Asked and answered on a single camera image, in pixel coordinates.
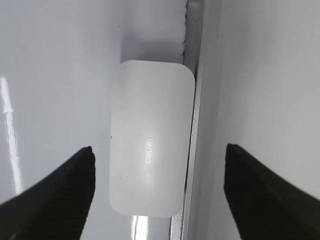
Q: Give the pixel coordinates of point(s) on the white board eraser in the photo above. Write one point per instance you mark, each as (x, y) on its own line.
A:
(151, 120)

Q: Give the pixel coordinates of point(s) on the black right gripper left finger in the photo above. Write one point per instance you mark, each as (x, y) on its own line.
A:
(55, 208)

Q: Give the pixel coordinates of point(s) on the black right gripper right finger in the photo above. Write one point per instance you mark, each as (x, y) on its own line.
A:
(265, 206)

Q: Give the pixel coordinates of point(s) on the white board with grey frame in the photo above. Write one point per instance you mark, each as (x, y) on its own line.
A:
(57, 60)

